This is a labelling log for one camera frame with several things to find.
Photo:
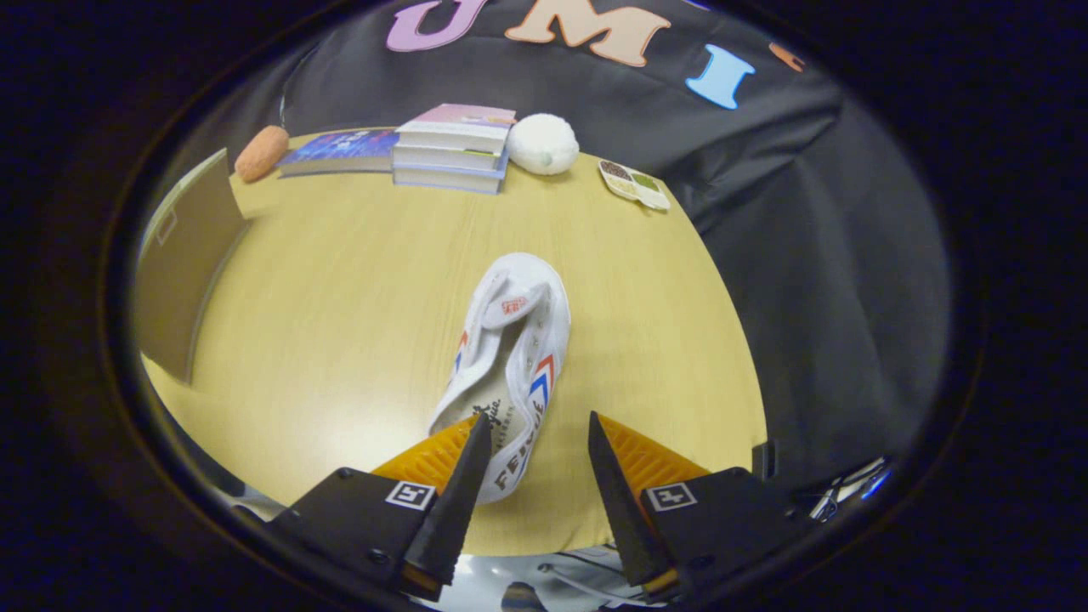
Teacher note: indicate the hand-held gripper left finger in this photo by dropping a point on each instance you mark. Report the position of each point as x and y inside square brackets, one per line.
[455, 518]

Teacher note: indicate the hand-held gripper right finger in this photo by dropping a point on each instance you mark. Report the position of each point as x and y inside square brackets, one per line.
[625, 518]

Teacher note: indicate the white canvas shoe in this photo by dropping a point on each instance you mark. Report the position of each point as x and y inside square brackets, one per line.
[527, 289]

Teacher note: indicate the beige fabric storage box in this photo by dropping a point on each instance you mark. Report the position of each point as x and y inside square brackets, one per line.
[183, 272]

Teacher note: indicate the black backdrop cloth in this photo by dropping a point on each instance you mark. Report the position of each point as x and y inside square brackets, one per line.
[807, 255]

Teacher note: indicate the white divided grain dish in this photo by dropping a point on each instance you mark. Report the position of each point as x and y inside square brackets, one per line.
[633, 184]

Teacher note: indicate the pale blue spine book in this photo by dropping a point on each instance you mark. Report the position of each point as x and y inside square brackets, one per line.
[446, 179]

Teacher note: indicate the white middle-size book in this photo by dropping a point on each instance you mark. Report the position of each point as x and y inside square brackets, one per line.
[446, 158]

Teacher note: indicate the white fuzzy ball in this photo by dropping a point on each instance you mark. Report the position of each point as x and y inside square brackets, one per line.
[542, 144]

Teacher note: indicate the blue cover book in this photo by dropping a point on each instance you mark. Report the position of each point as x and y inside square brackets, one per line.
[340, 151]

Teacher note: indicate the pink cover book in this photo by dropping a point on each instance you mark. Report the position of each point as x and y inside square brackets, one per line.
[455, 127]

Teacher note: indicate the orange fuzzy ball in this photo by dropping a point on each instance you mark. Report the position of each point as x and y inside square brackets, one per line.
[261, 155]

